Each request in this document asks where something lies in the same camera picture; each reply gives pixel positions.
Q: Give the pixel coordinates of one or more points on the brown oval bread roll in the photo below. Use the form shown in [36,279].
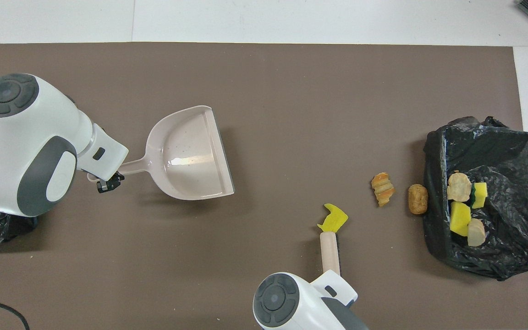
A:
[418,199]

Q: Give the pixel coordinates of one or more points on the pale toast slice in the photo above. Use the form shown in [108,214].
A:
[459,188]

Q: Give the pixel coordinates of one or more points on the pale ridged bread roll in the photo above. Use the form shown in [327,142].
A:
[476,233]

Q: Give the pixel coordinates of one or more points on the brown table mat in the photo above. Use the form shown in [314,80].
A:
[291,91]

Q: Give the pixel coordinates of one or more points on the beige plastic dustpan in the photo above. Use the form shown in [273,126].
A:
[186,137]

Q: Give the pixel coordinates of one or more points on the plain yellow sponge block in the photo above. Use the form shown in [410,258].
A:
[460,219]

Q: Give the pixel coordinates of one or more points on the yellow curved sponge scrap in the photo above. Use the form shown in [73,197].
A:
[335,220]

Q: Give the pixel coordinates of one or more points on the orange striped croissant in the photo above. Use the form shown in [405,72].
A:
[383,189]

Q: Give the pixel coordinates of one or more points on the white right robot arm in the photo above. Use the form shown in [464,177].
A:
[307,316]

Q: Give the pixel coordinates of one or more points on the beige hand brush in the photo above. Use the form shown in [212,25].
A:
[330,254]

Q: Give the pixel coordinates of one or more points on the yellow sponge green backing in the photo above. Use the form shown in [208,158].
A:
[481,192]

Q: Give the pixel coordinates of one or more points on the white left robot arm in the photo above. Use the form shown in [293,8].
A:
[30,119]

